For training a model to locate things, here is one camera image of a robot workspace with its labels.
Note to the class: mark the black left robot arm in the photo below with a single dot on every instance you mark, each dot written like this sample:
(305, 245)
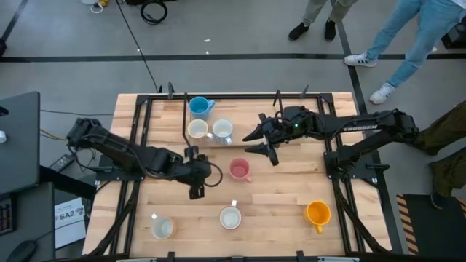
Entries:
(120, 149)

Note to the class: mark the black power adapter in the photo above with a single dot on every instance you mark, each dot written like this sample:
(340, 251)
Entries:
(62, 162)

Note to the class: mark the grey diamond pattern mug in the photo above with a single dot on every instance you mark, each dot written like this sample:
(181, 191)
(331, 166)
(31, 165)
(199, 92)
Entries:
(230, 219)

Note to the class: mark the grey laptop lid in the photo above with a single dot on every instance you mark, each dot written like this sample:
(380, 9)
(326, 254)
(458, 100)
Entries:
(18, 145)

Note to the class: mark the orange leaf pattern mug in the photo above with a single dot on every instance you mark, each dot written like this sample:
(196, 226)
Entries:
(197, 128)

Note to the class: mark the black computer mouse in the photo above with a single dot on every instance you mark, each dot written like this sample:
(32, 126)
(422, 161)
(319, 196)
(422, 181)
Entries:
(22, 252)

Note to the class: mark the wooden shelf with black frame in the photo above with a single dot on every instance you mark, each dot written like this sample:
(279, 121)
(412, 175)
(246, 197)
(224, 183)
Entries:
(240, 109)

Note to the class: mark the yellow mug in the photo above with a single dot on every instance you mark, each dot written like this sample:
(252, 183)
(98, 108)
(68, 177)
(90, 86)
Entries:
(317, 214)

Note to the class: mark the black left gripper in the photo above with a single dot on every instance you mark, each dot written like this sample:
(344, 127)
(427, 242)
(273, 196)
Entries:
(198, 171)

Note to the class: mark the white printed paper sheet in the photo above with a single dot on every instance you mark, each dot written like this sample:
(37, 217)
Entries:
(69, 225)

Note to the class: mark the small white object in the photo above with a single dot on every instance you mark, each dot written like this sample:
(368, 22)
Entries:
(2, 137)

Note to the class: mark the black aluminium table frame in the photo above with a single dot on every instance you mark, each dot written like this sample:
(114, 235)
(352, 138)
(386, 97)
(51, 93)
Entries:
(326, 98)

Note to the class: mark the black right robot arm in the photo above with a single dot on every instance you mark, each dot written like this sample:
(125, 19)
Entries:
(346, 125)

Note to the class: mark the yellow plug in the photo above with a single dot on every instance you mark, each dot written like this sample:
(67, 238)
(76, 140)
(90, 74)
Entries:
(104, 2)

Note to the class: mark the dark keyboard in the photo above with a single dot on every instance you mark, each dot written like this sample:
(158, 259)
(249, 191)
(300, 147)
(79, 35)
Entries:
(6, 216)

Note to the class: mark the black mat with hazard stripes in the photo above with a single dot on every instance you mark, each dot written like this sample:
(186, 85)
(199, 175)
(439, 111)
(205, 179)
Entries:
(429, 225)

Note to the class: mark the tan patterned mug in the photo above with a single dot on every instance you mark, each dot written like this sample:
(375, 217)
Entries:
(162, 228)

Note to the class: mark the person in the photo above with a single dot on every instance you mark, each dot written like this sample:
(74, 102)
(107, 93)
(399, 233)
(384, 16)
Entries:
(418, 40)
(448, 127)
(313, 11)

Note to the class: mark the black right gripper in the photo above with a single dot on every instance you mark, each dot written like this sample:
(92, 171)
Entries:
(278, 131)

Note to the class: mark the pink mug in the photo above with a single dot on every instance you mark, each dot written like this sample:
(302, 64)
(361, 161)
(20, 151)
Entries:
(239, 169)

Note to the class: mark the blue tile pattern mug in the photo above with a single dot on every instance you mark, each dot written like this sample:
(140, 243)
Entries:
(222, 128)

